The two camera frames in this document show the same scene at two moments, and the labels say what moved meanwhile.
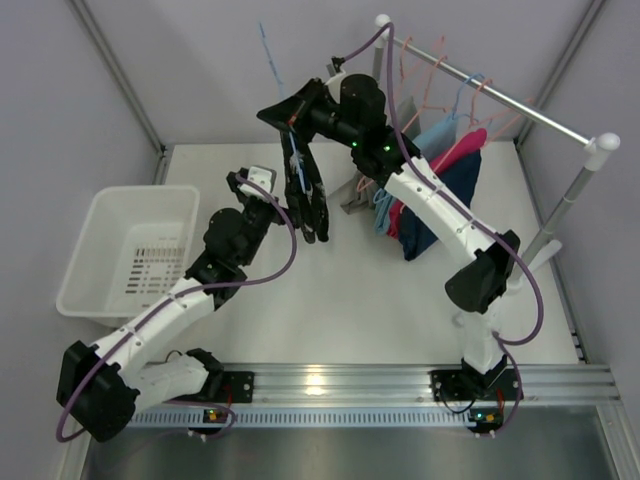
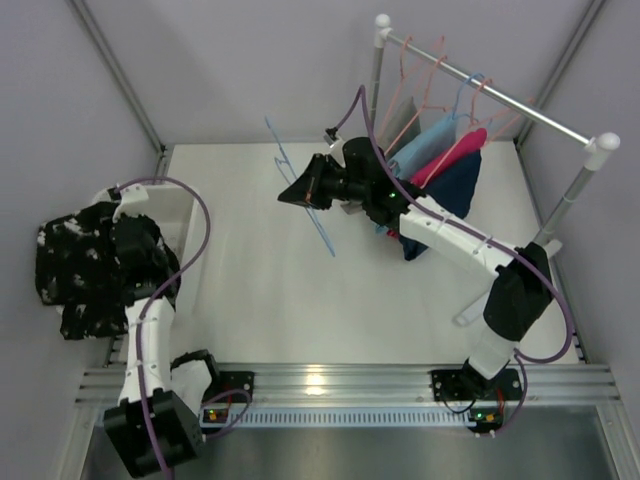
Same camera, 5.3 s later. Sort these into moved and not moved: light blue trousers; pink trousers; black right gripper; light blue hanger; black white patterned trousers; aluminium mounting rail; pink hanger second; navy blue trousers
Moved: black right gripper; light blue hanger; black white patterned trousers
Not moved: navy blue trousers; aluminium mounting rail; pink trousers; light blue trousers; pink hanger second
